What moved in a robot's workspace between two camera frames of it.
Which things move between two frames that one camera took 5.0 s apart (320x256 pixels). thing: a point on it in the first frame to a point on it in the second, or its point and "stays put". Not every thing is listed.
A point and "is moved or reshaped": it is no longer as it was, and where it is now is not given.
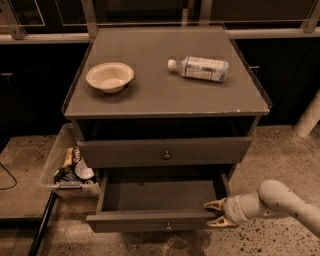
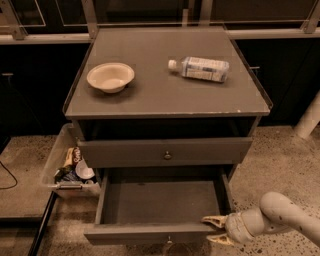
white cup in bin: x=82 y=171 stays put
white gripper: x=232 y=209 to x=235 y=227
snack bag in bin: x=72 y=155 stays put
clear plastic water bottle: x=206 y=68 stays put
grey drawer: x=157 y=199 is moved or reshaped
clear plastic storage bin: x=64 y=170 stays put
